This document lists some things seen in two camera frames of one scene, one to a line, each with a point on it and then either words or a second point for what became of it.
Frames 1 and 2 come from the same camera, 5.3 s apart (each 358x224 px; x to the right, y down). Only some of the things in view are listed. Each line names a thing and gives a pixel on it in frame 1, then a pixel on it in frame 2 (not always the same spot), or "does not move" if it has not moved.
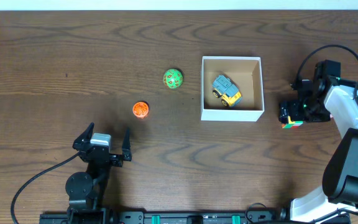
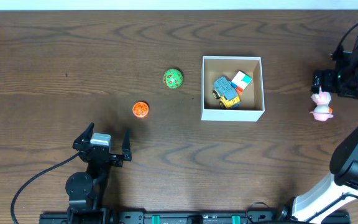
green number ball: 173,78 does not move
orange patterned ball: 140,109 does not move
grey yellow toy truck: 227,90 does not move
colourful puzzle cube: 291,125 → 241,81
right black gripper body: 298,109 → 329,83
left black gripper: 101,154 does not move
